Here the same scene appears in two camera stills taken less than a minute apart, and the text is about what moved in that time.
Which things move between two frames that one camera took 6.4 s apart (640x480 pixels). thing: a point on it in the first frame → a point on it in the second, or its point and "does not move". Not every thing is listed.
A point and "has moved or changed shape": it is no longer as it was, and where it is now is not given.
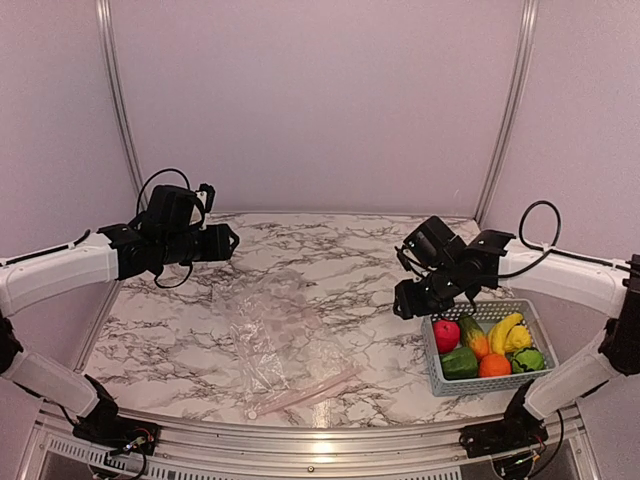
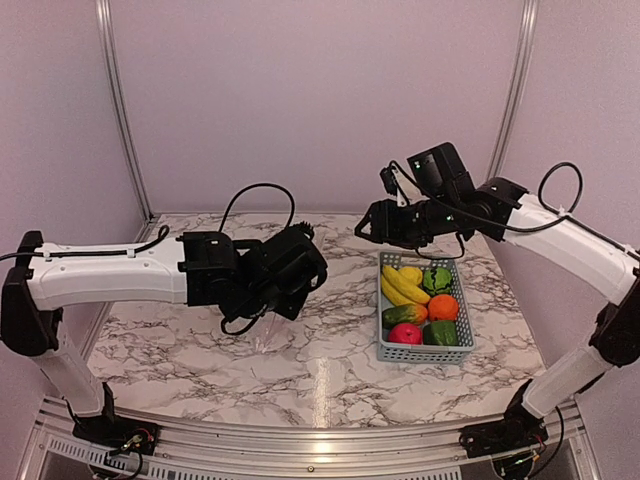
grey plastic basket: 488,313 → 423,354
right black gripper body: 440,294 → 414,231
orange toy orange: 494,365 → 442,307
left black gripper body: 178,248 → 265,302
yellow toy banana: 498,332 → 400,290
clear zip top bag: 287,349 has moved or changed shape
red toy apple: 447,334 → 406,333
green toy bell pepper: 460,363 → 440,333
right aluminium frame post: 521,54 does not move
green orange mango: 473,335 → 409,313
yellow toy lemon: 518,338 has moved or changed shape
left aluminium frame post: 104,11 does not move
